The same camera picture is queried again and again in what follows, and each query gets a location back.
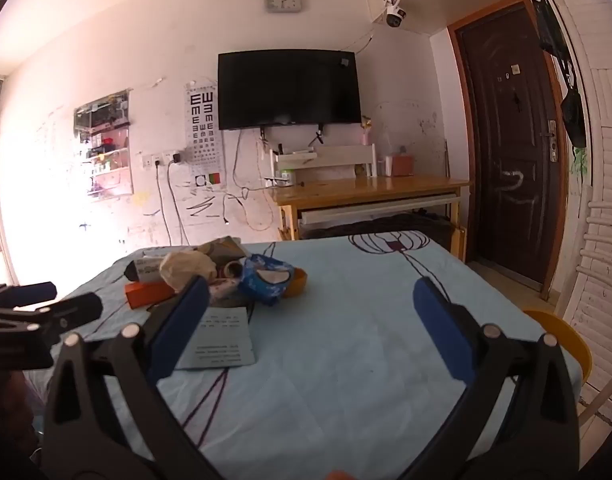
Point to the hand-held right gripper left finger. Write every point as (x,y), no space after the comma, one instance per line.
(181,325)

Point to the pink and white packet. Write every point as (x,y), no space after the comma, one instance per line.
(226,291)

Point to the white and black box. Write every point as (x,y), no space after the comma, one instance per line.
(146,267)

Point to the dark brown bench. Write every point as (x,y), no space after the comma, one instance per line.
(426,225)

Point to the small glass jar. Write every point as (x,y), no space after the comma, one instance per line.
(287,178)

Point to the patterned beige packet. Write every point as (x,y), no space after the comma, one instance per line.
(223,247)

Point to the grey wall clock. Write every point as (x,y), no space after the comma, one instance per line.
(282,1)

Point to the blue packet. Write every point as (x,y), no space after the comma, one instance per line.
(258,280)

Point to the beige bag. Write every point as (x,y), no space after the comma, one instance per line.
(183,265)

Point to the white security camera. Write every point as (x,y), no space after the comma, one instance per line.
(395,15)

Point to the dark brown door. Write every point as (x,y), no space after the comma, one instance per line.
(511,160)

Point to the white louvered door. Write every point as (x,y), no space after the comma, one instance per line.
(606,210)

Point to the glass wall cabinet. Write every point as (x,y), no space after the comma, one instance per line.
(103,160)

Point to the printed paper leaflet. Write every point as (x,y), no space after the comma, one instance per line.
(226,340)

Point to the yellow trash bin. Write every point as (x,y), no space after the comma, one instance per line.
(571,340)

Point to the black wall television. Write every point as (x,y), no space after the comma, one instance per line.
(286,90)

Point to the white desk shelf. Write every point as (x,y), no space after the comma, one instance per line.
(336,157)

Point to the black hanging bag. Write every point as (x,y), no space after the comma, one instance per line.
(572,115)

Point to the cardboard tube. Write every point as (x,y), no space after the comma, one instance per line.
(231,270)

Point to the white wall socket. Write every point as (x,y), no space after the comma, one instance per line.
(151,161)

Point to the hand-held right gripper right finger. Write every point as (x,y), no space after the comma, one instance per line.
(443,330)

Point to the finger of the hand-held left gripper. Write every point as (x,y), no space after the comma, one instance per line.
(71,310)
(26,294)

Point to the dark hanging cloth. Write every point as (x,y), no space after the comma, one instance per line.
(551,30)

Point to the wooden desk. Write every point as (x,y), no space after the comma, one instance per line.
(366,187)

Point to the eye chart poster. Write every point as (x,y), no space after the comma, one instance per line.
(201,130)

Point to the white cup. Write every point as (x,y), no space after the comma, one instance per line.
(384,166)

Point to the yellow round lid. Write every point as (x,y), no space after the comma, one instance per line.
(299,282)

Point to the light blue printed tablecloth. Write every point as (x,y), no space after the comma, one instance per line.
(336,340)

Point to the orange box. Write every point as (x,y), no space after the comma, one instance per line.
(146,294)

